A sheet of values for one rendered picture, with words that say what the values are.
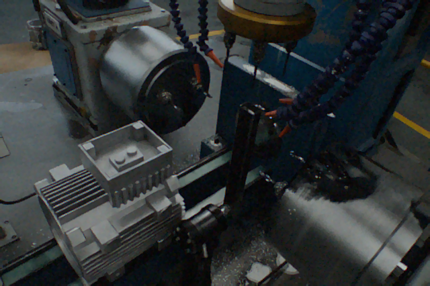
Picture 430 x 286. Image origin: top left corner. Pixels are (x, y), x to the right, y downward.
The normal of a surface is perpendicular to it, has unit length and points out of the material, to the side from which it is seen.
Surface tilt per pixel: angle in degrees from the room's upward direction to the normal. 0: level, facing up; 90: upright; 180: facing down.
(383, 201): 17
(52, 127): 0
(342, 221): 43
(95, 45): 90
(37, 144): 0
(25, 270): 0
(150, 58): 28
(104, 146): 90
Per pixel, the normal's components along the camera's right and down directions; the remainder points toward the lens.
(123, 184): 0.67, 0.54
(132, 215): 0.10, -0.75
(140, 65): -0.39, -0.33
